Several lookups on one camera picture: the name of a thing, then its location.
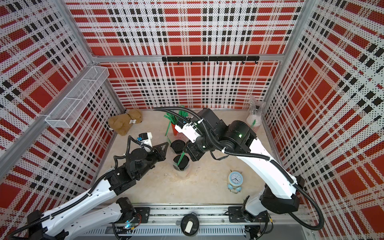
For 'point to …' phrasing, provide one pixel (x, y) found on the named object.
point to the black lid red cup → (178, 145)
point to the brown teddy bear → (121, 123)
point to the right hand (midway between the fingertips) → (189, 151)
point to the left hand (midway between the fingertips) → (171, 143)
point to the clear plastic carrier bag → (254, 118)
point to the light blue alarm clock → (235, 180)
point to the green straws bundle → (173, 118)
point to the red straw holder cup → (175, 132)
